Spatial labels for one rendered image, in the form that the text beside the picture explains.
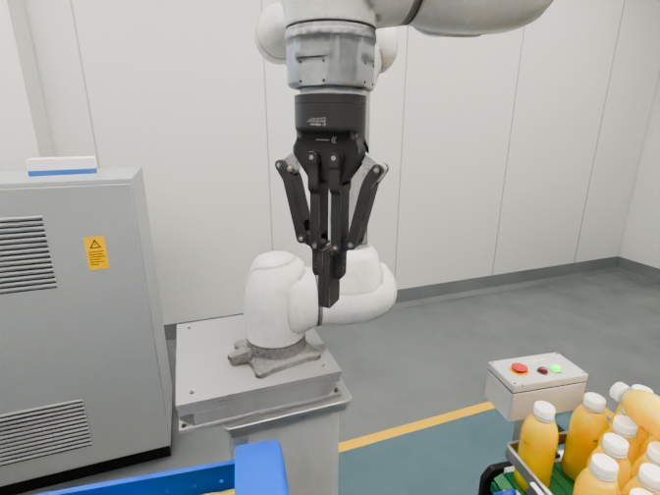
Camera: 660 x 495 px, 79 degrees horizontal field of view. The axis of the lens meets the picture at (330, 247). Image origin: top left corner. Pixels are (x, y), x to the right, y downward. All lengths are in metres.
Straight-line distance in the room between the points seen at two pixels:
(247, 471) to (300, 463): 0.58
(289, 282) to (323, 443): 0.44
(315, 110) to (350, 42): 0.07
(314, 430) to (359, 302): 0.35
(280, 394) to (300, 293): 0.25
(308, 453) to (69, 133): 2.58
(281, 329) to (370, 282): 0.25
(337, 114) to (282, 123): 2.77
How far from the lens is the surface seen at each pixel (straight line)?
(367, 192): 0.42
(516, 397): 1.06
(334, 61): 0.40
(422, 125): 3.65
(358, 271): 0.98
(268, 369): 1.03
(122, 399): 2.23
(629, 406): 1.02
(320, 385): 1.04
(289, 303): 0.97
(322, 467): 1.21
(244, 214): 3.18
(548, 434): 1.00
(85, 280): 1.97
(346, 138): 0.42
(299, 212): 0.46
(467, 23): 0.48
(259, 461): 0.61
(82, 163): 2.03
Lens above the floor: 1.66
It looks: 17 degrees down
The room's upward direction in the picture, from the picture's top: straight up
